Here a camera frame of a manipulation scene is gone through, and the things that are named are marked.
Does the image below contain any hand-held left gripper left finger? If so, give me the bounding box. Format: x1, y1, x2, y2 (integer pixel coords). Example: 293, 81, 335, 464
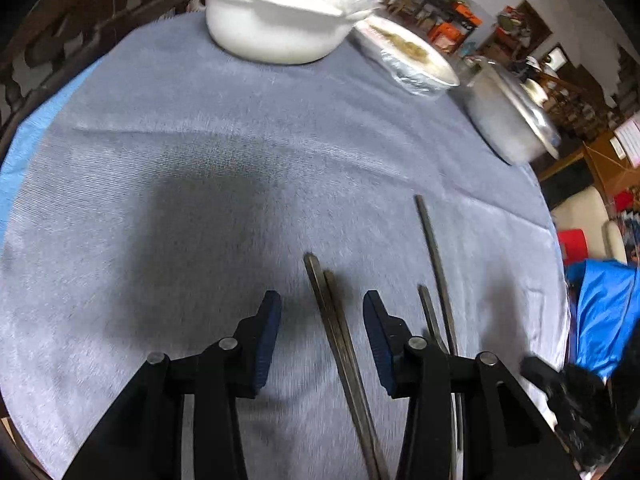
65, 290, 282, 480

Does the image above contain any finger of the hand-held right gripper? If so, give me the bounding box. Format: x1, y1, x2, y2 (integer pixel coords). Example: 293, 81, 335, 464
520, 356, 556, 391

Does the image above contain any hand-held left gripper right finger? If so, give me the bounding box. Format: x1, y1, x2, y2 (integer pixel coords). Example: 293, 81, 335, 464
362, 290, 581, 480

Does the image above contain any dark metal chopstick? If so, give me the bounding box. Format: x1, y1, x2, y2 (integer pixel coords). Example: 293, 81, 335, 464
303, 254, 381, 480
418, 285, 450, 355
323, 270, 392, 480
414, 195, 463, 476

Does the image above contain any blue jacket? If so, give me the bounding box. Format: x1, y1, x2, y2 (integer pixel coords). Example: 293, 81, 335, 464
565, 259, 640, 381

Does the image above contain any red container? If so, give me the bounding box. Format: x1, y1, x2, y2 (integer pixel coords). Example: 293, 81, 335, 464
557, 229, 591, 263

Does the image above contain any cream chair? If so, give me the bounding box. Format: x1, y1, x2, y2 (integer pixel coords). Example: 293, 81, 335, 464
550, 185, 628, 266

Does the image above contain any grey tablecloth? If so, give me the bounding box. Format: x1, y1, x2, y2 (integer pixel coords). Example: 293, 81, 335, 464
0, 10, 571, 480

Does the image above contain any aluminium pot lid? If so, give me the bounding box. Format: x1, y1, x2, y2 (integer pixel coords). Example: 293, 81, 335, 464
480, 60, 563, 158

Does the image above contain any aluminium cooking pot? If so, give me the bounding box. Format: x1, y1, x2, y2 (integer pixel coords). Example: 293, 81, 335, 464
462, 57, 563, 166

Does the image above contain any plastic-wrapped food plate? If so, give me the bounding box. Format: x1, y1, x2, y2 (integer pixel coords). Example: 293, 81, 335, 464
352, 14, 461, 97

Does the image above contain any light blue cloth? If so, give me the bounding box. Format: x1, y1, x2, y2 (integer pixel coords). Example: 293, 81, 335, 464
0, 55, 106, 231

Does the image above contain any white ceramic pot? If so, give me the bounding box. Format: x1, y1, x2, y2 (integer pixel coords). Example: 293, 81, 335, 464
200, 0, 373, 65

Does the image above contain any cluttered wooden shelf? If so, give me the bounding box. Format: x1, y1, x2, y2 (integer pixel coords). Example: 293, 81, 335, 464
375, 0, 486, 56

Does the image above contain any dark wooden cabinet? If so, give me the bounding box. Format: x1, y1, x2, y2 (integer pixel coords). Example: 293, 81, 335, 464
492, 0, 556, 56

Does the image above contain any carved dark wooden chair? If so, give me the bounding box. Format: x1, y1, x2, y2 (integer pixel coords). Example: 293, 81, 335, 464
0, 0, 211, 136

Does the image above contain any pink wall calendar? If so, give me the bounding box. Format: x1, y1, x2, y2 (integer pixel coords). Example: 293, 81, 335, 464
614, 112, 640, 168

